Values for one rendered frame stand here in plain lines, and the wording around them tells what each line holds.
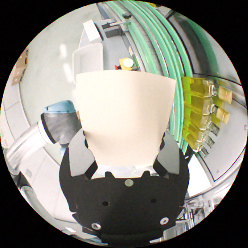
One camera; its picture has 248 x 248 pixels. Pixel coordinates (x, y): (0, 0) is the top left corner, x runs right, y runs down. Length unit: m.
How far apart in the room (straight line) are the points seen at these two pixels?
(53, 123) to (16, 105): 3.53
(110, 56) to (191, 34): 0.47
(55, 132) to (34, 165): 3.22
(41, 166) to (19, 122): 1.72
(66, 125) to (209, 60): 0.61
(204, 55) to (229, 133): 0.34
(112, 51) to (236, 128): 0.68
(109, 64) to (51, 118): 0.39
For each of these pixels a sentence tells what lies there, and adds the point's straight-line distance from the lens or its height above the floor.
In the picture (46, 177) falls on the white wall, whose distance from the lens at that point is 3.63.
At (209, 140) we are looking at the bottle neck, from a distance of 0.33.
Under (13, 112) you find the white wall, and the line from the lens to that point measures 3.63.
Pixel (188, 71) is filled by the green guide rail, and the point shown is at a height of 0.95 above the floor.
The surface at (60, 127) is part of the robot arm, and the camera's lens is 0.26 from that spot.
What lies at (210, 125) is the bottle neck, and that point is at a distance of 0.30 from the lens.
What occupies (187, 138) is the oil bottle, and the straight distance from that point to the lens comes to 0.40.
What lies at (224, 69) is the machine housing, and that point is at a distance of 0.43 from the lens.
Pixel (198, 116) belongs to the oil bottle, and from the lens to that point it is 0.31.
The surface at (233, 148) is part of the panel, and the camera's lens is 0.44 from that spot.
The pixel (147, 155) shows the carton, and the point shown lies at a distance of 0.15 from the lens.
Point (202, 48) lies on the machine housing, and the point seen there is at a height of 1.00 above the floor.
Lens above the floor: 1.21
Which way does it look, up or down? 61 degrees down
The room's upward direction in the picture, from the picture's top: 177 degrees clockwise
